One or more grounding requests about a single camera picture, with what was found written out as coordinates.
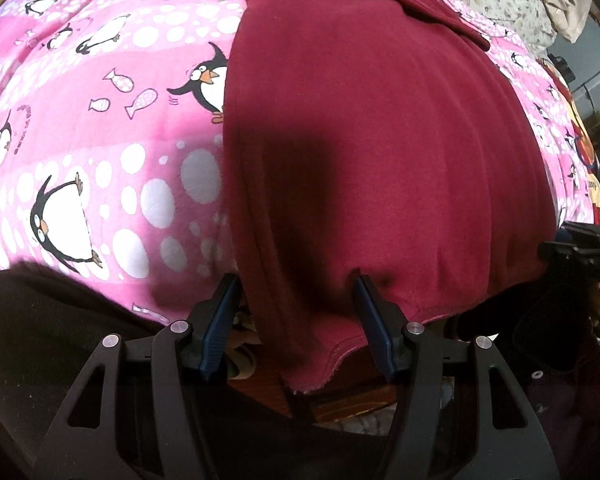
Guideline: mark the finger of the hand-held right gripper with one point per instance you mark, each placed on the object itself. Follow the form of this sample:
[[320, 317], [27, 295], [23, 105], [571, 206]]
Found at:
[[575, 250]]

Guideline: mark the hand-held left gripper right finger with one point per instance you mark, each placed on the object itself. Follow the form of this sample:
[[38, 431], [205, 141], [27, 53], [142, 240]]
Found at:
[[377, 325]]

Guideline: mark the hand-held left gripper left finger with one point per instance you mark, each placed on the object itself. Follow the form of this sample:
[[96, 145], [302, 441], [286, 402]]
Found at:
[[219, 325]]

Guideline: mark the dark red garment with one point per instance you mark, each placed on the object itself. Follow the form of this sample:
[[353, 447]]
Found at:
[[380, 135]]

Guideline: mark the yellow printed cloth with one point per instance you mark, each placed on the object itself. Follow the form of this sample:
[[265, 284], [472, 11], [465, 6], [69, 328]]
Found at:
[[582, 150]]

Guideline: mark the pink penguin print blanket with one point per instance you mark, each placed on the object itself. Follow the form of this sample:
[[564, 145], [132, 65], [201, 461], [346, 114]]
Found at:
[[105, 135]]

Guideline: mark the beige cloth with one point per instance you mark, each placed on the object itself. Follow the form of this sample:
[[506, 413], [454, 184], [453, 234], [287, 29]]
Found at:
[[565, 0]]

